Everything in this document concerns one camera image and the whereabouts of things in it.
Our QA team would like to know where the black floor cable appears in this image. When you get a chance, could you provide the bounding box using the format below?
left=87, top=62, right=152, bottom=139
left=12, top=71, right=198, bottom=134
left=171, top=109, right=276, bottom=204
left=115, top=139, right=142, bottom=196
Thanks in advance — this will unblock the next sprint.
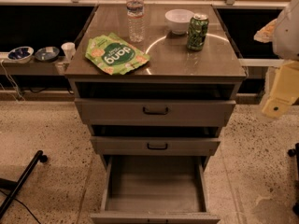
left=0, top=189, right=43, bottom=224

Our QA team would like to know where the black stand leg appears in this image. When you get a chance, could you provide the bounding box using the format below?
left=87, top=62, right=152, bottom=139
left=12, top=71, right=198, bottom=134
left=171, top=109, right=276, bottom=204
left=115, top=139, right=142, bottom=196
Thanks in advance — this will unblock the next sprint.
left=0, top=150, right=48, bottom=218

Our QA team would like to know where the green rice chip bag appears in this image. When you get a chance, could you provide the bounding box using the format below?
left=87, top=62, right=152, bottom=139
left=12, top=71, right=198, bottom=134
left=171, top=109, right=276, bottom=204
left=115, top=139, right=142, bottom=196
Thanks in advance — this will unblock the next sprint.
left=85, top=33, right=150, bottom=75

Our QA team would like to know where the low side shelf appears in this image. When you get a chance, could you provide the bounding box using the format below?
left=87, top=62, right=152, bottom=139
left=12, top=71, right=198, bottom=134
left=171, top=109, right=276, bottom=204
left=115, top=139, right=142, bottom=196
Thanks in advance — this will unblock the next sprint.
left=0, top=52, right=68, bottom=76

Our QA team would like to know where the clear plastic water bottle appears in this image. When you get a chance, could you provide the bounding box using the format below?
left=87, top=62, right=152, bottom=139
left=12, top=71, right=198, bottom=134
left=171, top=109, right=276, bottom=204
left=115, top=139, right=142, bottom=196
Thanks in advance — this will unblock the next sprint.
left=126, top=0, right=145, bottom=42

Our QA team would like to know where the green soda can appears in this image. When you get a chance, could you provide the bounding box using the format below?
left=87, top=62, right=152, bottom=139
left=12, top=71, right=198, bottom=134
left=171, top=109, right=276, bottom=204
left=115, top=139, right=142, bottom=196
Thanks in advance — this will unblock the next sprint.
left=187, top=13, right=209, bottom=51

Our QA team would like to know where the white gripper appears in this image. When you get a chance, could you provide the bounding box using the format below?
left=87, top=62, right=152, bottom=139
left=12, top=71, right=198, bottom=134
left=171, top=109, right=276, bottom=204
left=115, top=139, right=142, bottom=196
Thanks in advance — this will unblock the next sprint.
left=253, top=0, right=299, bottom=119

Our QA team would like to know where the dark blue patterned bowl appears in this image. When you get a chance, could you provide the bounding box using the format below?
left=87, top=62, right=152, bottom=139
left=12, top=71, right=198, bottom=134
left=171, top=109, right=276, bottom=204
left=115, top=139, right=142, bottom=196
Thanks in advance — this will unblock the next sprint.
left=35, top=47, right=60, bottom=63

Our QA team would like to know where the small white paper cup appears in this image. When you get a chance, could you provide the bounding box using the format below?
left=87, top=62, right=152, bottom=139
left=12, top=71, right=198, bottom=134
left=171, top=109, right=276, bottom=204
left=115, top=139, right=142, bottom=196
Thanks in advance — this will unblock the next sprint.
left=61, top=42, right=76, bottom=61

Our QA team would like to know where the top drawer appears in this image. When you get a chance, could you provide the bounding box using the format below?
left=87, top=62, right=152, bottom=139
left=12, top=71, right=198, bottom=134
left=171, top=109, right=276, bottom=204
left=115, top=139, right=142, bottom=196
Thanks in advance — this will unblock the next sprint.
left=75, top=98, right=235, bottom=127

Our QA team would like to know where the white blue patterned bowl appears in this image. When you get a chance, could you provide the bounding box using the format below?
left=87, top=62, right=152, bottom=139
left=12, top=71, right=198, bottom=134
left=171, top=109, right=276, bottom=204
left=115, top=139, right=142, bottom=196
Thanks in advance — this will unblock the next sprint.
left=8, top=47, right=34, bottom=63

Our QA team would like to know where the black caster wheel right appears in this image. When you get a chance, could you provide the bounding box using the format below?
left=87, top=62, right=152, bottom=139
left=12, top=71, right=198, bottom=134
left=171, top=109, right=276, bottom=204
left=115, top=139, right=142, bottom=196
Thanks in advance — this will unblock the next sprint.
left=287, top=143, right=299, bottom=157

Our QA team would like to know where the middle drawer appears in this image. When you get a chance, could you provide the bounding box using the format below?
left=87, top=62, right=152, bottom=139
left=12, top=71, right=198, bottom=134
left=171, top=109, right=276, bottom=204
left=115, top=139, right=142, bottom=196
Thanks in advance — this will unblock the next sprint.
left=91, top=136, right=221, bottom=156

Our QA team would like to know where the grey drawer cabinet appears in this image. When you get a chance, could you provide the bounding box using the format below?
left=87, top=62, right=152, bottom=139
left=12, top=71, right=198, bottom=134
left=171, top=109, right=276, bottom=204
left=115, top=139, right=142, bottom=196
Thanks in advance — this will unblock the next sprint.
left=66, top=5, right=246, bottom=163

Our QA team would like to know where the open bottom drawer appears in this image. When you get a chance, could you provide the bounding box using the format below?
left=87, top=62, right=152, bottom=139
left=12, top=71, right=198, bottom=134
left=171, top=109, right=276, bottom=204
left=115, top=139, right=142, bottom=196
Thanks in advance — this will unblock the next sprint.
left=91, top=156, right=220, bottom=224

